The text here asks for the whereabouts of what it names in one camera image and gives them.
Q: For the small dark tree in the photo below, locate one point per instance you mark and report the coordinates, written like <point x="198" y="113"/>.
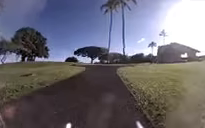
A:
<point x="0" y="48"/>

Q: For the dark low hedge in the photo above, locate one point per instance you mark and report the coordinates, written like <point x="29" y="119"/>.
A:
<point x="123" y="58"/>

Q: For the small dark bush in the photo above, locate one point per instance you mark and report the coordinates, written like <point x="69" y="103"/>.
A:
<point x="71" y="59"/>

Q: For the tall palm tree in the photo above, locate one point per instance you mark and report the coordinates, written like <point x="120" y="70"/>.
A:
<point x="110" y="30"/>
<point x="123" y="30"/>

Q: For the large round dark tree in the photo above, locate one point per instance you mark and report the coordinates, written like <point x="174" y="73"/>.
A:
<point x="30" y="43"/>

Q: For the flat-topped wide tree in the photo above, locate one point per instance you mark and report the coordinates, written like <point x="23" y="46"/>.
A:
<point x="91" y="51"/>

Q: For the green grass lawn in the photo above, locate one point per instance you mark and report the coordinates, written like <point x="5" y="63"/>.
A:
<point x="163" y="83"/>
<point x="20" y="78"/>

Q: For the dark asphalt path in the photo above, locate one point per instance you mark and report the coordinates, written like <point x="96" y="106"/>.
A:
<point x="90" y="96"/>

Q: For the dark building with pitched roof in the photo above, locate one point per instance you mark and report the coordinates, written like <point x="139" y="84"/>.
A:
<point x="175" y="53"/>

